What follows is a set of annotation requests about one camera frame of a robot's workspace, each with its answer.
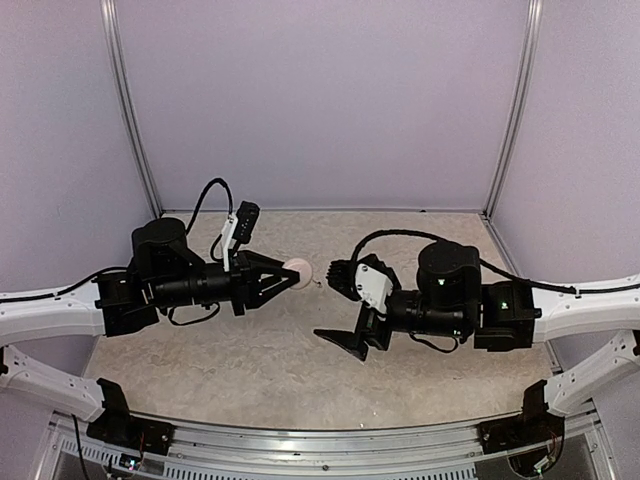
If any right aluminium frame post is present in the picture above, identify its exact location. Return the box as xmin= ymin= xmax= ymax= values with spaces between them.
xmin=483 ymin=0 xmax=544 ymax=222

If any front aluminium rail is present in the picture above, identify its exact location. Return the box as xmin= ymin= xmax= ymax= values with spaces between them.
xmin=47 ymin=399 xmax=606 ymax=480

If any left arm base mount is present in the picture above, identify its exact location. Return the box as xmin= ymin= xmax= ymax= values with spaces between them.
xmin=86 ymin=378 xmax=175 ymax=456

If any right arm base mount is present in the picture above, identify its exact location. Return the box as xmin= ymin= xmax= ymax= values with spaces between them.
xmin=477 ymin=380 xmax=565 ymax=454

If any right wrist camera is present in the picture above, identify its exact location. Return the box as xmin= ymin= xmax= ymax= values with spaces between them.
xmin=326 ymin=254 xmax=401 ymax=317

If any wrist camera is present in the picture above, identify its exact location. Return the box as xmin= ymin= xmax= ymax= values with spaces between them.
xmin=220 ymin=201 xmax=260 ymax=272
xmin=326 ymin=254 xmax=401 ymax=317

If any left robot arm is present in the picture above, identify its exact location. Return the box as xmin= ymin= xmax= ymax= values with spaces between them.
xmin=1 ymin=217 xmax=300 ymax=445

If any left aluminium frame post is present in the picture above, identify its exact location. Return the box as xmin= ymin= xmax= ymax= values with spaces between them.
xmin=99 ymin=0 xmax=164 ymax=218

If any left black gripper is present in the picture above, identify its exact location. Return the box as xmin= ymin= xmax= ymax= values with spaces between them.
xmin=153 ymin=248 xmax=299 ymax=316

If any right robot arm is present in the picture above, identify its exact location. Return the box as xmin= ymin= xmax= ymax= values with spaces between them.
xmin=314 ymin=239 xmax=639 ymax=444

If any pink round charging case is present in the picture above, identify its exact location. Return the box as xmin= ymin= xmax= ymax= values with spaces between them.
xmin=283 ymin=258 xmax=313 ymax=290

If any aluminium frame post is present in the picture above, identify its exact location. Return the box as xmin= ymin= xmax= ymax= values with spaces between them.
xmin=483 ymin=0 xmax=544 ymax=222
xmin=99 ymin=0 xmax=164 ymax=218

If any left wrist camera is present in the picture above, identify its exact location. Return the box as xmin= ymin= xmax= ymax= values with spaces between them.
xmin=220 ymin=201 xmax=260 ymax=272

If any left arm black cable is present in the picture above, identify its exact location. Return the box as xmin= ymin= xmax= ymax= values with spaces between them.
xmin=184 ymin=177 xmax=236 ymax=261

